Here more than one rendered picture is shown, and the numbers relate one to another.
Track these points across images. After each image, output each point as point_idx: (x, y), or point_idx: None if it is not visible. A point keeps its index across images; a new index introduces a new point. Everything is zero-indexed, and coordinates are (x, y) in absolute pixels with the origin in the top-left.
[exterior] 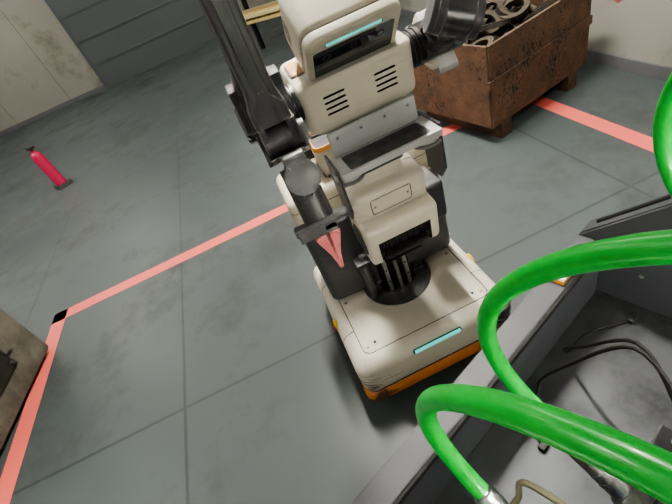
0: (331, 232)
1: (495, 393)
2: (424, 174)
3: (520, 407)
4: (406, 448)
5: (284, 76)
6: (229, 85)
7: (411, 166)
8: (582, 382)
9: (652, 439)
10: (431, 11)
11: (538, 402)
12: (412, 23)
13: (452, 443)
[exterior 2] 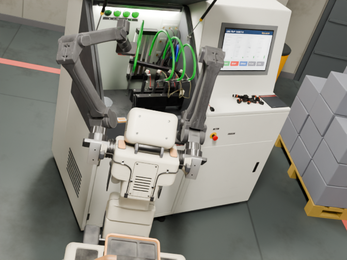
0: None
1: (183, 51)
2: (90, 234)
3: (183, 49)
4: (177, 118)
5: (178, 157)
6: (205, 126)
7: (115, 194)
8: None
9: (140, 97)
10: (115, 115)
11: (182, 48)
12: (105, 144)
13: None
